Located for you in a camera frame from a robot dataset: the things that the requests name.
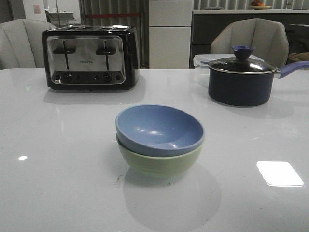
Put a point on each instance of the green bowl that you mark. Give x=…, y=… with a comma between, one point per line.
x=162, y=167

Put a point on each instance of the clear plastic food container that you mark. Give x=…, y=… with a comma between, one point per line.
x=200, y=61

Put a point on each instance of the dark blue saucepan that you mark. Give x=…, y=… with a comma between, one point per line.
x=244, y=89

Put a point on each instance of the white cabinet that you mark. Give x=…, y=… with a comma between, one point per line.
x=170, y=33

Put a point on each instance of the black chrome four-slot toaster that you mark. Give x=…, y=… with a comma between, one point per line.
x=91, y=57

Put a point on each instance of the beige chair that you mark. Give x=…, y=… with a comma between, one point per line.
x=268, y=37
x=21, y=43

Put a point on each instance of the fruit plate on counter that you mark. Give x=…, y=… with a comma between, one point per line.
x=259, y=5

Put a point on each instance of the glass pot lid blue knob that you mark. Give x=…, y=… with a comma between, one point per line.
x=241, y=63

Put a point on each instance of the left beige chair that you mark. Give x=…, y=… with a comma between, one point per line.
x=21, y=43

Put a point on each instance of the right beige chair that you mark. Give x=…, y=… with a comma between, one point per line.
x=268, y=37

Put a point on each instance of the blue bowl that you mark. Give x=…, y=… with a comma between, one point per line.
x=158, y=131

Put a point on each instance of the dark kitchen counter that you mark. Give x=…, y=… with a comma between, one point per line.
x=208, y=24

